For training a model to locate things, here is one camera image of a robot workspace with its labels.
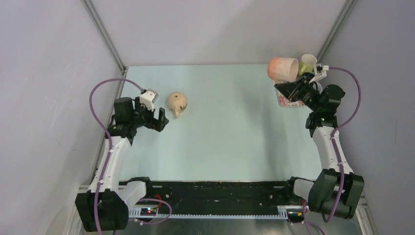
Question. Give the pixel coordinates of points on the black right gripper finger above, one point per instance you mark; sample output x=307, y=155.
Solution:
x=289, y=90
x=306, y=79

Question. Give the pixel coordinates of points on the aluminium frame rail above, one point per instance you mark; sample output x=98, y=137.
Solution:
x=200, y=200

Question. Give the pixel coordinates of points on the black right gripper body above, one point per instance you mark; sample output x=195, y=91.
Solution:
x=308, y=94

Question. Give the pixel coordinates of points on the tan ceramic mug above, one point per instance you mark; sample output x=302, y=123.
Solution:
x=177, y=102

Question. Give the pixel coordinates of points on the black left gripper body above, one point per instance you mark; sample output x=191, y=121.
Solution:
x=143, y=117

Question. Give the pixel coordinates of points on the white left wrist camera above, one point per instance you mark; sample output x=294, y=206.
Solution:
x=149, y=97

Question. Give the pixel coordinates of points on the floral pattern tray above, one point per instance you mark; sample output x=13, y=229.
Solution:
x=283, y=102

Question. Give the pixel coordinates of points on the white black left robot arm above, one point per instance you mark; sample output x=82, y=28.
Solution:
x=110, y=168

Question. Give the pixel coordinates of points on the yellow mug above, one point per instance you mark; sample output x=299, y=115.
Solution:
x=307, y=63

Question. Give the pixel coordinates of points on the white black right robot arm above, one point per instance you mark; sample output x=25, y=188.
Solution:
x=337, y=190

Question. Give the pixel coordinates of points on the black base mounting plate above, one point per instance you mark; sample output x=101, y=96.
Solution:
x=222, y=199

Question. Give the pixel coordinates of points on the white translucent mug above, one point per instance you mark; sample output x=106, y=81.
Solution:
x=318, y=87

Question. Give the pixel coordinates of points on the orange mug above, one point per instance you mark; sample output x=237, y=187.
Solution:
x=283, y=69

